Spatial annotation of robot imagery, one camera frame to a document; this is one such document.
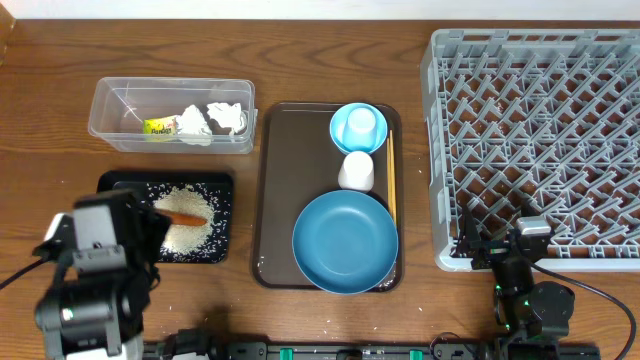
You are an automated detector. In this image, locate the light blue cup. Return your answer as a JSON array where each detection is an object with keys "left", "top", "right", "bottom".
[{"left": 342, "top": 108, "right": 376, "bottom": 152}]

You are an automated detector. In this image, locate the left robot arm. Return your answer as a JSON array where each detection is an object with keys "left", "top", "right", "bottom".
[{"left": 33, "top": 189, "right": 171, "bottom": 359}]

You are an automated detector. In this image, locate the pile of white rice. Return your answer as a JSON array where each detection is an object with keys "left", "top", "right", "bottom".
[{"left": 142, "top": 182, "right": 232, "bottom": 264}]

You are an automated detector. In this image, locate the grey plastic dishwasher rack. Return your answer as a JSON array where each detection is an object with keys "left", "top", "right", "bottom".
[{"left": 420, "top": 29, "right": 639, "bottom": 272}]

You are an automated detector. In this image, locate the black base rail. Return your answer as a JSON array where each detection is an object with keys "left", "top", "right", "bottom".
[{"left": 142, "top": 342, "right": 498, "bottom": 360}]

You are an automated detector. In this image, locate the white paper napkin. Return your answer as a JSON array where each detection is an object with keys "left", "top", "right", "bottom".
[{"left": 175, "top": 105, "right": 212, "bottom": 146}]

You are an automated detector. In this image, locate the light blue bowl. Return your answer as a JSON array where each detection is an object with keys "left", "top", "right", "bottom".
[{"left": 329, "top": 103, "right": 388, "bottom": 154}]

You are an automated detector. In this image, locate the clear plastic bin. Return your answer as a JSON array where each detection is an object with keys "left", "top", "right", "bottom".
[{"left": 88, "top": 77, "right": 257, "bottom": 154}]

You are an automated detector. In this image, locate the green yellow snack wrapper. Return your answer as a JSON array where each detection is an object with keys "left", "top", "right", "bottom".
[{"left": 143, "top": 115, "right": 177, "bottom": 136}]

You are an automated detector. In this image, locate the dark brown serving tray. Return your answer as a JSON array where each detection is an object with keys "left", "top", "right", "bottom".
[{"left": 251, "top": 101, "right": 404, "bottom": 293}]

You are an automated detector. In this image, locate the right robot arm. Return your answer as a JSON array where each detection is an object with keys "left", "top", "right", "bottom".
[{"left": 456, "top": 208, "right": 575, "bottom": 359}]

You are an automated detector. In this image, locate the dark blue plate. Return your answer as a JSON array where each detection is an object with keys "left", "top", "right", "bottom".
[{"left": 291, "top": 190, "right": 399, "bottom": 295}]

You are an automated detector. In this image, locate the orange carrot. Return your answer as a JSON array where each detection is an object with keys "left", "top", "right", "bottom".
[{"left": 157, "top": 209, "right": 207, "bottom": 227}]

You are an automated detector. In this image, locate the white plastic cup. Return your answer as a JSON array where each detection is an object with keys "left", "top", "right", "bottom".
[{"left": 338, "top": 151, "right": 374, "bottom": 192}]

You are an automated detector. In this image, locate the black plastic tray bin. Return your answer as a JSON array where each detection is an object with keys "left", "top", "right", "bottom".
[{"left": 97, "top": 170, "right": 233, "bottom": 264}]

